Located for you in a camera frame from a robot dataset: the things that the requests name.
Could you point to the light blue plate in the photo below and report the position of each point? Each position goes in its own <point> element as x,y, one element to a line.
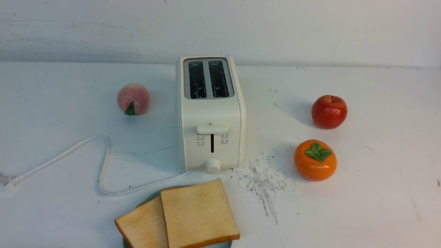
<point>125,244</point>

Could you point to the pink peach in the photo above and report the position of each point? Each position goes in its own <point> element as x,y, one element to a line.
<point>133,99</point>

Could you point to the white two-slot toaster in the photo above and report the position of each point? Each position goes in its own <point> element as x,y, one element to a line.
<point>211,114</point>

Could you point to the toast slice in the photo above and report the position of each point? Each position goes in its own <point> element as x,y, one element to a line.
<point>144,227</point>
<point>199,215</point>

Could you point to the red apple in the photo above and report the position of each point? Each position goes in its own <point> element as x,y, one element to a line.
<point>329,112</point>

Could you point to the orange persimmon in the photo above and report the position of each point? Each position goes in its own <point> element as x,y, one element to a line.
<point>315,160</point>

